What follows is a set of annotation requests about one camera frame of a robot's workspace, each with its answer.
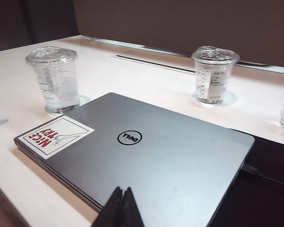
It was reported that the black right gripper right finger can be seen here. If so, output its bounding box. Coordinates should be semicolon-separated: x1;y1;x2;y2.
120;186;145;227

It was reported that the silver Dell laptop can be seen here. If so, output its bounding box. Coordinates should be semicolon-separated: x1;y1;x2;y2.
13;92;255;227

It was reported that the wide clear plastic cup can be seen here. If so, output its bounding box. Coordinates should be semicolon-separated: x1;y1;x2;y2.
25;46;79;114

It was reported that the thin black cable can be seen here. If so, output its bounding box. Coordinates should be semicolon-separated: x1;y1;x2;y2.
241;164;284;190

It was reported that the black mouse pad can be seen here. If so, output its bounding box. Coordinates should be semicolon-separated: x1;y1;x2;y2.
229;129;284;227

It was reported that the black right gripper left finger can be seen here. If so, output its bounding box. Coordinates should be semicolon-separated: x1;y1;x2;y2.
92;186;124;227

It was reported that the small clear cup with label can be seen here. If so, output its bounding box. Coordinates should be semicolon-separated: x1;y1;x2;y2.
191;45;241;106

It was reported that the long brown desk divider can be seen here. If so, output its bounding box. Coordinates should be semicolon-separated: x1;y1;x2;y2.
72;0;284;74

